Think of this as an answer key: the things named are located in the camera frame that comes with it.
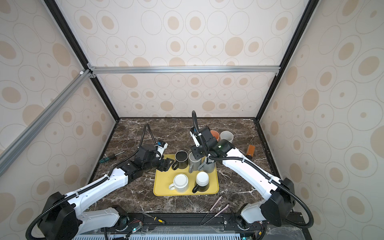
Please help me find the left aluminium frame bar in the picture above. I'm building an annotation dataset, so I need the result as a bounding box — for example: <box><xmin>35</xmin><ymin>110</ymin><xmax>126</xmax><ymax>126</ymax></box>
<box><xmin>1</xmin><ymin>69</ymin><xmax>91</xmax><ymax>175</ymax></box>

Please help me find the horizontal aluminium frame bar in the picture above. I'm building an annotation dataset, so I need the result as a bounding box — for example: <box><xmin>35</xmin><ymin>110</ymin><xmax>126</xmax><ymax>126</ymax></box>
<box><xmin>82</xmin><ymin>65</ymin><xmax>280</xmax><ymax>76</ymax></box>

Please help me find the yellow black screwdriver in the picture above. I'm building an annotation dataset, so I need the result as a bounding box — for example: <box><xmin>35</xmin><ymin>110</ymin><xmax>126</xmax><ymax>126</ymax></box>
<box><xmin>140</xmin><ymin>211</ymin><xmax>166</xmax><ymax>224</ymax></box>

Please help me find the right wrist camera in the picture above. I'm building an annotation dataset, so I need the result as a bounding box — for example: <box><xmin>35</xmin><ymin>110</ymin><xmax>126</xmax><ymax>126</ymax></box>
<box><xmin>190</xmin><ymin>127</ymin><xmax>201</xmax><ymax>147</ymax></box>

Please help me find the green handled screwdriver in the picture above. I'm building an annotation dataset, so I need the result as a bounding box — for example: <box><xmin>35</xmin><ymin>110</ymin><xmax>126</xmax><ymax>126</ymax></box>
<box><xmin>99</xmin><ymin>151</ymin><xmax>125</xmax><ymax>164</ymax></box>

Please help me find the black mug white bottom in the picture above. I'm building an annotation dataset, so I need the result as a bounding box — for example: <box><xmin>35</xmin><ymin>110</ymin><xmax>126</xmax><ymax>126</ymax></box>
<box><xmin>192</xmin><ymin>172</ymin><xmax>210</xmax><ymax>194</ymax></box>

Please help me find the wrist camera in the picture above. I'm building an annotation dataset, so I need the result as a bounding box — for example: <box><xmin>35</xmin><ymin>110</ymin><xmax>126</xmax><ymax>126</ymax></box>
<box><xmin>155</xmin><ymin>140</ymin><xmax>168</xmax><ymax>158</ymax></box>
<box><xmin>190</xmin><ymin>127</ymin><xmax>201</xmax><ymax>147</ymax></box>

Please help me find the grey mug lying back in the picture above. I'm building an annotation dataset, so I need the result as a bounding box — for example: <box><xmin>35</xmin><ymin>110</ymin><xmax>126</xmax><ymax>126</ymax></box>
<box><xmin>198</xmin><ymin>158</ymin><xmax>216</xmax><ymax>174</ymax></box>

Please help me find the pink cream mug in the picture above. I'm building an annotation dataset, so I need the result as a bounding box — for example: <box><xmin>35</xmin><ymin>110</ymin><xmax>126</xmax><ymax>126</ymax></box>
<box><xmin>211</xmin><ymin>130</ymin><xmax>220</xmax><ymax>141</ymax></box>

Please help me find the white speckled mug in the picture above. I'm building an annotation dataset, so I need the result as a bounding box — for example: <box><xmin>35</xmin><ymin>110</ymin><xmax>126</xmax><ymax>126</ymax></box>
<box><xmin>220</xmin><ymin>131</ymin><xmax>234</xmax><ymax>143</ymax></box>

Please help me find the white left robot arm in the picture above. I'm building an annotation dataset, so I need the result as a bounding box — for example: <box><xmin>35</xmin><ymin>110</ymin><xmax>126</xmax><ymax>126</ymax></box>
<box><xmin>26</xmin><ymin>141</ymin><xmax>173</xmax><ymax>240</ymax></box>

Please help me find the tall grey mug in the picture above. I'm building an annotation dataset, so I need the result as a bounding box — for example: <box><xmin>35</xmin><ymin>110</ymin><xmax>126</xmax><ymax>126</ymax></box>
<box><xmin>189</xmin><ymin>152</ymin><xmax>202</xmax><ymax>174</ymax></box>

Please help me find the yellow plastic tray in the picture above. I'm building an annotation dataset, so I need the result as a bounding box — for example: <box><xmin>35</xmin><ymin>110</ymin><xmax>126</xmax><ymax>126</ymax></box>
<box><xmin>153</xmin><ymin>165</ymin><xmax>219</xmax><ymax>197</ymax></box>

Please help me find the white mug front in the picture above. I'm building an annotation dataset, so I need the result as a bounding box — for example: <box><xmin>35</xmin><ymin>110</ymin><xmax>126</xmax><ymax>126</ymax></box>
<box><xmin>169</xmin><ymin>174</ymin><xmax>189</xmax><ymax>193</ymax></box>

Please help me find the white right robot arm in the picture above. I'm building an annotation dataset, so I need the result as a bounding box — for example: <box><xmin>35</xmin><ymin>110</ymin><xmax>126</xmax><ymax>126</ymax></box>
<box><xmin>190</xmin><ymin>127</ymin><xmax>314</xmax><ymax>229</ymax></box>

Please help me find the pink tweezers left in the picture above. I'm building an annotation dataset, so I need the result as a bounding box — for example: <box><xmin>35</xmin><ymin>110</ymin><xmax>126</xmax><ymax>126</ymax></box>
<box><xmin>200</xmin><ymin>196</ymin><xmax>223</xmax><ymax>226</ymax></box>

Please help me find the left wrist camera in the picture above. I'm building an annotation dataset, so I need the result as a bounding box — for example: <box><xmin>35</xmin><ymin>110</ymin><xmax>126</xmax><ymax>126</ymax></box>
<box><xmin>155</xmin><ymin>140</ymin><xmax>168</xmax><ymax>158</ymax></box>

